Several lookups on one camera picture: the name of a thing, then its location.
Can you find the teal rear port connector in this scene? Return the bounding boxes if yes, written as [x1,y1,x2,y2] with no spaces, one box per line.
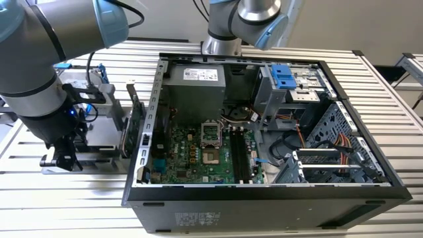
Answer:
[152,159,166,173]

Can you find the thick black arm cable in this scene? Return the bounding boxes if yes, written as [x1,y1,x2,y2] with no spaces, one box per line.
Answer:
[85,0,145,88]

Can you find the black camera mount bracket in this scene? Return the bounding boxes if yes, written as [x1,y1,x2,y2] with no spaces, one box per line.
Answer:
[61,83,106,105]

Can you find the blue black wrist cable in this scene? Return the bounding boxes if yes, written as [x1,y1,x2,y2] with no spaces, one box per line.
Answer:
[77,103,99,123]

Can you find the grey metal drive cage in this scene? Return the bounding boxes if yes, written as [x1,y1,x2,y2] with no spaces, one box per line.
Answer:
[253,63,333,131]

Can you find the grey parts rack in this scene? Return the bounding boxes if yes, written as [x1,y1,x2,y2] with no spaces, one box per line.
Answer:
[41,83,134,176]

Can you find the red orange yellow wire bundle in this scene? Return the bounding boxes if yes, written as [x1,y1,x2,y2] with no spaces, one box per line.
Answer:
[332,133,353,176]

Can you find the hard disk in blue carrier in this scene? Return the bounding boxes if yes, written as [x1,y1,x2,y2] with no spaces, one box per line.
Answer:
[51,62,110,88]

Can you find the green graphics card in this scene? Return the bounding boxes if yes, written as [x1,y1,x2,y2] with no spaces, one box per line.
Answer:
[118,78,146,159]

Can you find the grey power supply unit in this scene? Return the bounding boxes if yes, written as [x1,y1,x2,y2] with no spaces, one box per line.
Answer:
[162,63,228,123]

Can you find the blue plastic drive latch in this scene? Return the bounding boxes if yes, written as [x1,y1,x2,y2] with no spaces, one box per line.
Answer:
[269,63,297,90]

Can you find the black open PC case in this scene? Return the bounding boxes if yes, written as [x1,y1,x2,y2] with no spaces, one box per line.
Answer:
[120,52,413,234]

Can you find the CPU socket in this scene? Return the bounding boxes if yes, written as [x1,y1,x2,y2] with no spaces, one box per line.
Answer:
[201,146,221,166]

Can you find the thin orange wire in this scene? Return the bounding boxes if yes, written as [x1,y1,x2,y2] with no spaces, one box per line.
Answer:
[294,123,306,149]

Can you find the black RAM slot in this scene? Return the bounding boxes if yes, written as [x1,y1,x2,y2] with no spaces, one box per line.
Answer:
[240,126,254,184]
[229,126,242,184]
[237,126,250,184]
[233,126,246,184]

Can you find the perforated metal disk bay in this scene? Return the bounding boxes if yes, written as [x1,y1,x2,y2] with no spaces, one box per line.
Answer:
[273,147,365,184]

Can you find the black looped cable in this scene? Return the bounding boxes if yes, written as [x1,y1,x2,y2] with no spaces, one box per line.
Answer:
[269,132,300,167]

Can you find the black box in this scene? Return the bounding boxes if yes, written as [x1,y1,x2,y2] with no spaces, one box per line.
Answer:
[372,64,406,84]

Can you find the silver socket cover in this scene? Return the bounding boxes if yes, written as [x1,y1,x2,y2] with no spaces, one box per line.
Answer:
[200,119,221,147]

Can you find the white yellow wire bundle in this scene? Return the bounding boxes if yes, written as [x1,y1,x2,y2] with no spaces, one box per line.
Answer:
[220,105,264,124]

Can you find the neighbouring metal slat table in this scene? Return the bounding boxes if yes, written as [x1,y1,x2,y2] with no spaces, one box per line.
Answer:
[390,52,423,110]

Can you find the orange yellow power wires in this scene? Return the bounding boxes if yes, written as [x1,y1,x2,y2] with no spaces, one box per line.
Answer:
[276,112,300,127]

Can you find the black round speaker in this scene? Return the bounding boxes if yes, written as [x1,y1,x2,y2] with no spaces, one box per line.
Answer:
[228,106,252,120]

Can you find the green Dell motherboard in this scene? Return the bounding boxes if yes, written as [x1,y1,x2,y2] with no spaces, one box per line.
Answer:
[149,119,266,185]

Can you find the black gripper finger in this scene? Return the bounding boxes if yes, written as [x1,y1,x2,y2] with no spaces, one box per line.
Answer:
[53,135,74,172]
[71,138,83,172]

